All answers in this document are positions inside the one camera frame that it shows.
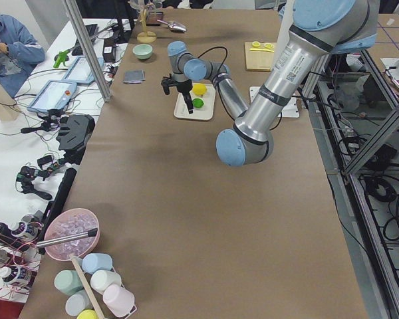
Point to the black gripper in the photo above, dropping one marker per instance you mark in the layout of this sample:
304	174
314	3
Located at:
183	86

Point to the green lime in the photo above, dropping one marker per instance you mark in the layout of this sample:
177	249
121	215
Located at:
198	103

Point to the yellow lemon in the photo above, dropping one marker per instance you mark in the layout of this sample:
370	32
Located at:
199	89

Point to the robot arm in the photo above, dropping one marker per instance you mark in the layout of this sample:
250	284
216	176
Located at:
318	28

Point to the white rabbit print tray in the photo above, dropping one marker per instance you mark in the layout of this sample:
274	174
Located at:
203	100

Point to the grey folded cloth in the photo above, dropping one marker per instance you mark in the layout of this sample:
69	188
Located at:
134	77

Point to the mint green bowl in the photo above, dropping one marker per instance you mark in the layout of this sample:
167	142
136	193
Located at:
142	51

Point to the metal scoop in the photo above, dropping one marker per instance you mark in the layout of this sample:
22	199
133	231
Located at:
174	26

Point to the wooden mug tree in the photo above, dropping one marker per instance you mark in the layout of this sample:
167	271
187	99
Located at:
144	36

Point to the yellow plastic knife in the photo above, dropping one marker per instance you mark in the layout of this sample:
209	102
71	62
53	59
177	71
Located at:
261	50

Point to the wooden cutting board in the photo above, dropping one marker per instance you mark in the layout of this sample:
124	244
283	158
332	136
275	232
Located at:
258	61

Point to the lemon slice front top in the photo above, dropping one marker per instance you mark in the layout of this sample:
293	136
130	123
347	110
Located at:
269	45

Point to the black device on desk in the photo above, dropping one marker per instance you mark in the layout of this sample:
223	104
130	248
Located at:
73	136

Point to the upper teach pendant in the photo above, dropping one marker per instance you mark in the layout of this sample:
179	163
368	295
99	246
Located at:
55	95

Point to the green spray nozzle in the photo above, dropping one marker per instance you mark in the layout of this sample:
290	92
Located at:
61	58

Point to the metal tongs in bowl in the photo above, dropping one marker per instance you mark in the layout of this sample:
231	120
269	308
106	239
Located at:
68	238

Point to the pink bowl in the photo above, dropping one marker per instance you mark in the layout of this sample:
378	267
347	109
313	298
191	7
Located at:
72	222

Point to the person in blue hoodie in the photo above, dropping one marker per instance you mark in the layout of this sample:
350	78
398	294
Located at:
20	53

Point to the blue cup on rack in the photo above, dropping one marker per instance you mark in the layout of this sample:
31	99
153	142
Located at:
93	262

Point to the white cup on rack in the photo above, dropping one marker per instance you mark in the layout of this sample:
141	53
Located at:
102	279

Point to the pink cup on rack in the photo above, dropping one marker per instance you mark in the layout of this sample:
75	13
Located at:
120	301

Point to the white dish rack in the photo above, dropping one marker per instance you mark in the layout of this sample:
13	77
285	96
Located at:
85	280

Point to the green cup on rack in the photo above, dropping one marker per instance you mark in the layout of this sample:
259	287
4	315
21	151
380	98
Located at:
68	282

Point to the grey cup on rack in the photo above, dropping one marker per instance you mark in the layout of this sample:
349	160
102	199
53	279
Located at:
77	303

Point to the yellow cup on rack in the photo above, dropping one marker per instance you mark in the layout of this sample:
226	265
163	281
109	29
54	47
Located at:
87	314

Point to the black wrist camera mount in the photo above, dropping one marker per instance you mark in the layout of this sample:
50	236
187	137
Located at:
167	82

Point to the lemon slice near handle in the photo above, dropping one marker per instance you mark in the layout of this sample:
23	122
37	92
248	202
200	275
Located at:
255	44

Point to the aluminium frame post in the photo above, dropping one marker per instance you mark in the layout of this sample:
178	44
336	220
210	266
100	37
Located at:
75	18

